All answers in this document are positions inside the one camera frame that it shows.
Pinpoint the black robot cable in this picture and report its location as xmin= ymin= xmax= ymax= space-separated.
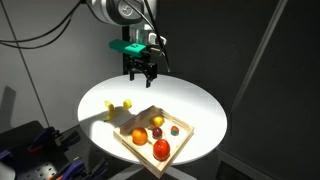
xmin=0 ymin=18 xmax=74 ymax=50
xmin=0 ymin=0 xmax=172 ymax=73

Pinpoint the purple and orange spring clamp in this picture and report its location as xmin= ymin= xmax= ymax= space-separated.
xmin=49 ymin=157 xmax=111 ymax=180
xmin=27 ymin=126 xmax=81 ymax=154

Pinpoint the perforated metal breadboard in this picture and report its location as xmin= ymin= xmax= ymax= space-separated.
xmin=0 ymin=146 xmax=68 ymax=180

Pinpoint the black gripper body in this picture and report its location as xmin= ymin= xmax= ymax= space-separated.
xmin=128 ymin=54 xmax=159 ymax=80

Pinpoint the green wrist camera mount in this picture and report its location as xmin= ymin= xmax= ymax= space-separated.
xmin=109 ymin=39 xmax=149 ymax=56

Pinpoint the red plastic tomato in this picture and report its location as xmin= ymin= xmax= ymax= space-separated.
xmin=152 ymin=138 xmax=172 ymax=162

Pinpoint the small yellow-green plastic ball fruit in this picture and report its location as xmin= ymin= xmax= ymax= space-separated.
xmin=122 ymin=99 xmax=133 ymax=110

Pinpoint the light wooden slatted crate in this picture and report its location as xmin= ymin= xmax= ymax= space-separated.
xmin=113 ymin=105 xmax=195 ymax=179

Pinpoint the dark purple plastic plum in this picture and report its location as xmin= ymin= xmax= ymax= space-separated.
xmin=152 ymin=127 xmax=164 ymax=140

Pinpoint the yellow plastic banana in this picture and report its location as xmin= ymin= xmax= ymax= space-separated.
xmin=103 ymin=99 xmax=116 ymax=123

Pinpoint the small yellow-orange plastic fruit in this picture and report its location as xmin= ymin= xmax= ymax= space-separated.
xmin=151 ymin=114 xmax=164 ymax=128

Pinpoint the orange plastic orange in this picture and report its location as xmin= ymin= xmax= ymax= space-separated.
xmin=131 ymin=127 xmax=149 ymax=147

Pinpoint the light grey rounded object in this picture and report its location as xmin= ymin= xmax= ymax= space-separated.
xmin=0 ymin=161 xmax=16 ymax=180

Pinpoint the small red plastic strawberry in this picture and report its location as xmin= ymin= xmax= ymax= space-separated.
xmin=170 ymin=125 xmax=180 ymax=137

